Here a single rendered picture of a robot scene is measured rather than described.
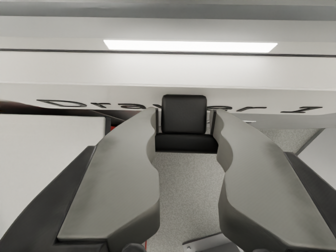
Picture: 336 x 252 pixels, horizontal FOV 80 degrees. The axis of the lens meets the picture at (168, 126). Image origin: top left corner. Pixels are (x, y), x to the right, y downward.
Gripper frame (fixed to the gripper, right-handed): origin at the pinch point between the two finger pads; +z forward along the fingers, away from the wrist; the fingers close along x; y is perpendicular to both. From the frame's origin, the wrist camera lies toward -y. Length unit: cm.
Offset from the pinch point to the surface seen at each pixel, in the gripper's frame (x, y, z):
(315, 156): 69, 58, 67
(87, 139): -12.2, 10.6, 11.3
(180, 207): 5, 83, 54
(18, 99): -13.2, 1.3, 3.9
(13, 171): -22.1, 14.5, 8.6
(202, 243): 16, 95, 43
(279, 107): 8.1, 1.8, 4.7
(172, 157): 0, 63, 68
